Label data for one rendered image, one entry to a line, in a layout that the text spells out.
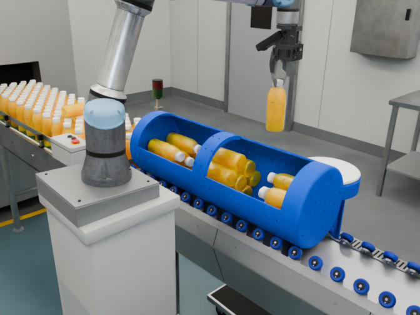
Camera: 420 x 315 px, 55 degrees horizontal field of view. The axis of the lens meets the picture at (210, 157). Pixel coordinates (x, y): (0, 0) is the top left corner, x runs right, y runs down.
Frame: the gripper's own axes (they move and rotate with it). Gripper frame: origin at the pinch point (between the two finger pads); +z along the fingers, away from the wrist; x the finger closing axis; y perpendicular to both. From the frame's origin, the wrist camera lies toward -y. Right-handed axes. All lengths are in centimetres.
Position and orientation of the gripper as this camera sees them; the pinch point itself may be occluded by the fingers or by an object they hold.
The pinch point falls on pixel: (277, 82)
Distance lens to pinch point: 152.4
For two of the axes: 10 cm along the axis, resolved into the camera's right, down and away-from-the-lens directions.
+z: -0.1, 9.2, 3.9
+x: 7.1, -2.7, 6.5
